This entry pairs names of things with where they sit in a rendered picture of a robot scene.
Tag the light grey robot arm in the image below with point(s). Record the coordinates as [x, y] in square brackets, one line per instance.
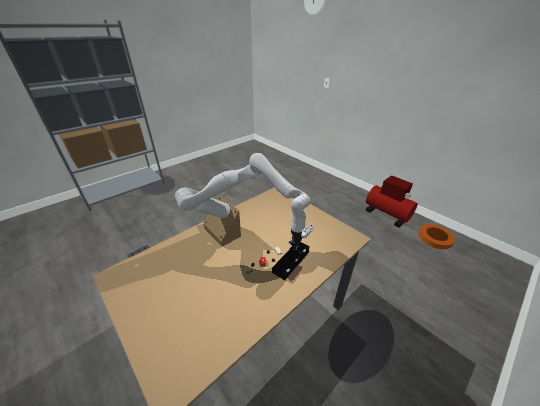
[202, 201]

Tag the black rack of three bins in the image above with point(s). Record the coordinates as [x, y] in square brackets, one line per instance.
[291, 259]

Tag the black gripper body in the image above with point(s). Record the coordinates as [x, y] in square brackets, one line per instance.
[295, 235]

